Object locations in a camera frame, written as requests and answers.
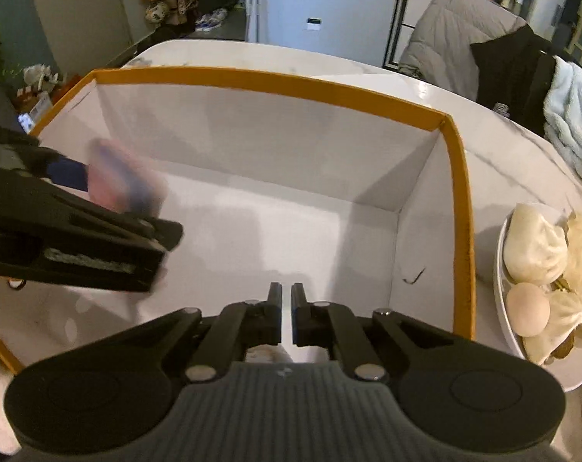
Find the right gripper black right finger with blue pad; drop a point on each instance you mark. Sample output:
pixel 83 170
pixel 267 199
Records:
pixel 337 329

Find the light blue blanket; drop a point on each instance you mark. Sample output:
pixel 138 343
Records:
pixel 563 113

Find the grey sofa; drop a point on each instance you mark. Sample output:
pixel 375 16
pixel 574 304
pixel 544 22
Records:
pixel 439 48

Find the pink blue pouch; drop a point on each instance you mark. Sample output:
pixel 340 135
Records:
pixel 121 182

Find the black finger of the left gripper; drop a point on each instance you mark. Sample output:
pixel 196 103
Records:
pixel 166 233

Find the black garment on sofa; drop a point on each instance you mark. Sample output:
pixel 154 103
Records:
pixel 515 75

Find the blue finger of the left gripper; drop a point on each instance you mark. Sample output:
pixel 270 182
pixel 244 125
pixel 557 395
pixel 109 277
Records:
pixel 68 173

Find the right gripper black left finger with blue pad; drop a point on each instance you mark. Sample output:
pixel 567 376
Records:
pixel 225 339

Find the large orange cardboard box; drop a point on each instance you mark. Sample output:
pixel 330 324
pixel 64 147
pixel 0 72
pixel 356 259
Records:
pixel 349 187

